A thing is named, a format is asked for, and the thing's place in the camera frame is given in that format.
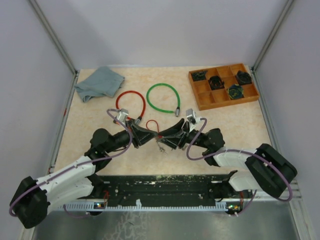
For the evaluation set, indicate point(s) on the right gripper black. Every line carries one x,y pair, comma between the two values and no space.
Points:
179,135

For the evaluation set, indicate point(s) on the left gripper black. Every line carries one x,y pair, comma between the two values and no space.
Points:
139,135

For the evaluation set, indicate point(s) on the red cable padlock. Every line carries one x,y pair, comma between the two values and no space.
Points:
152,124

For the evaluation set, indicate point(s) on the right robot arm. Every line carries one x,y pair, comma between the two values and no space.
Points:
262,169

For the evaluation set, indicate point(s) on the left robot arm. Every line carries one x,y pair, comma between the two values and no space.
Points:
35,198

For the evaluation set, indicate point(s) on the small silver key bunch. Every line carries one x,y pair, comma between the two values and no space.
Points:
161,148

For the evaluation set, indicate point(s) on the wooden compartment tray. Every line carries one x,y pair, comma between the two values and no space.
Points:
207,99

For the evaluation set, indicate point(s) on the blue grey folded cloth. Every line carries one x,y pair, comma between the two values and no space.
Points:
103,82

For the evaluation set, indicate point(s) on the green black rolled sock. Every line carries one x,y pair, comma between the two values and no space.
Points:
199,75

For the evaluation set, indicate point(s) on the black orange rolled sock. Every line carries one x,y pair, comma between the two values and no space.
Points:
216,83

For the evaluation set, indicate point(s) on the rolled dark sock in tray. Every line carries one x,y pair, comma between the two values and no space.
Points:
235,92

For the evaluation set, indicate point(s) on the red translucent cable lock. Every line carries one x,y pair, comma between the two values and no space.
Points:
135,102

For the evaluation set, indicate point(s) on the green cable lock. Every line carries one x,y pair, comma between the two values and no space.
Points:
163,98

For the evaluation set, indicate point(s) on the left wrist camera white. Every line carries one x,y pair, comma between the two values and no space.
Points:
122,115

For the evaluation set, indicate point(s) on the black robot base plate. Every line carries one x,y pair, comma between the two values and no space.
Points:
166,190

